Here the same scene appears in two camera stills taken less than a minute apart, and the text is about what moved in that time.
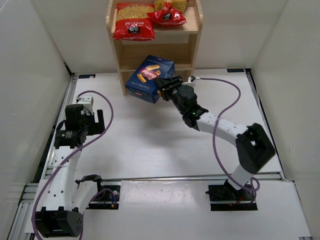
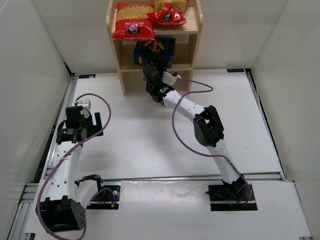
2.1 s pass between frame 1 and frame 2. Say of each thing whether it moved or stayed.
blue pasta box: moved
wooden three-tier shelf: stayed
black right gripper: moved
